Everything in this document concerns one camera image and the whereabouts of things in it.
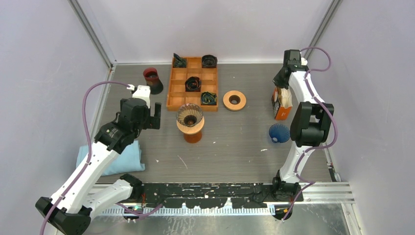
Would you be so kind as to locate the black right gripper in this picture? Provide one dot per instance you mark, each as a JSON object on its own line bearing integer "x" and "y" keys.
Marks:
{"x": 277, "y": 81}

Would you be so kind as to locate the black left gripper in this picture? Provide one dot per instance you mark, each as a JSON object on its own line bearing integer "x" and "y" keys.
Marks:
{"x": 154, "y": 120}

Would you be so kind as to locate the clear grey ribbed dripper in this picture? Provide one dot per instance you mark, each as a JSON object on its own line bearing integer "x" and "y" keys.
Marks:
{"x": 189, "y": 115}

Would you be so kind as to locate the orange coffee filter box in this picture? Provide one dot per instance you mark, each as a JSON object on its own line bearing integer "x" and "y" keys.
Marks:
{"x": 281, "y": 103}

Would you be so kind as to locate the wooden ring dripper stand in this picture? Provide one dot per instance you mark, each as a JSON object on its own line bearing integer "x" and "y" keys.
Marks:
{"x": 193, "y": 129}

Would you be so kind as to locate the orange glass carafe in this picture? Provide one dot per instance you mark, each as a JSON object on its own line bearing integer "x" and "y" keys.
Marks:
{"x": 193, "y": 138}

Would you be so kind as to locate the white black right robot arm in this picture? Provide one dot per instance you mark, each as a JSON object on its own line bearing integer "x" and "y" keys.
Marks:
{"x": 310, "y": 125}

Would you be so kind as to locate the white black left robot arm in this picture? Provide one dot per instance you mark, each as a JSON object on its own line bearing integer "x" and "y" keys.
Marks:
{"x": 71, "y": 209}

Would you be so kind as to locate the black dripper middle compartment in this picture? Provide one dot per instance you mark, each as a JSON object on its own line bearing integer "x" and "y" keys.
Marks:
{"x": 193, "y": 84}

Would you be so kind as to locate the black dripper top-left compartment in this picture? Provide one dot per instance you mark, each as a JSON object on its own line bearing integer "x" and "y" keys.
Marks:
{"x": 178, "y": 61}

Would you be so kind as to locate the blue ribbed dripper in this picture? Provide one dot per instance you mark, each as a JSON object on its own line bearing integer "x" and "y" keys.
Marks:
{"x": 279, "y": 133}

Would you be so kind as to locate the black dripper top-right compartment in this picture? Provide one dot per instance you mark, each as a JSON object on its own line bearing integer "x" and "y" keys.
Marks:
{"x": 209, "y": 61}

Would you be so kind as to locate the orange compartment tray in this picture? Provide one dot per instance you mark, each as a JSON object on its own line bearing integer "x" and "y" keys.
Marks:
{"x": 178, "y": 95}

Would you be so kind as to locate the light blue folded cloth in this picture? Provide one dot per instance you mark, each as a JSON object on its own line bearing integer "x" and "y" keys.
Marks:
{"x": 128, "y": 161}

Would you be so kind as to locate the red black carafe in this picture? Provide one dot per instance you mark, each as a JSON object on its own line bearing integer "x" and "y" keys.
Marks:
{"x": 153, "y": 81}

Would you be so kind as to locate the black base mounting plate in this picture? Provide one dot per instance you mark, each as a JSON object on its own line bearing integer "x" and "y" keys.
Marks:
{"x": 216, "y": 195}

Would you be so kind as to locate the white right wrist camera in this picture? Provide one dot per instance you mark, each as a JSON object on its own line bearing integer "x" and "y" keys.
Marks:
{"x": 304, "y": 62}

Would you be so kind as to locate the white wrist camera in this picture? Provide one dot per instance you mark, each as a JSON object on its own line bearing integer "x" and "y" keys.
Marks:
{"x": 142, "y": 92}
{"x": 304, "y": 62}

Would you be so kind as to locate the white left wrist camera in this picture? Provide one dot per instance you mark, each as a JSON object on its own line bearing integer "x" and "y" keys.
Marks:
{"x": 142, "y": 92}

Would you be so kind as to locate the wooden ring holder right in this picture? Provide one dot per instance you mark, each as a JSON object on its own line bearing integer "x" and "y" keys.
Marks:
{"x": 234, "y": 100}

